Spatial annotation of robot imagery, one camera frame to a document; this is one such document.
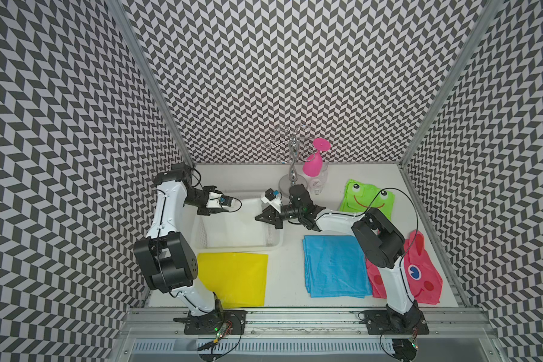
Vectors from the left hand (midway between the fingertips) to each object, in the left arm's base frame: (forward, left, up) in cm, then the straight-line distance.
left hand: (222, 202), depth 82 cm
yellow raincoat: (-23, -6, -17) cm, 29 cm away
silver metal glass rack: (+21, -27, +9) cm, 35 cm away
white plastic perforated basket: (-6, -19, -16) cm, 26 cm away
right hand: (-4, -12, -6) cm, 14 cm away
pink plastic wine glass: (+21, -35, -2) cm, 41 cm away
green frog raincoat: (+13, -57, -16) cm, 61 cm away
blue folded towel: (-18, -42, -17) cm, 49 cm away
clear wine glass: (+19, -38, -12) cm, 44 cm away
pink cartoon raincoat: (-23, -74, -18) cm, 79 cm away
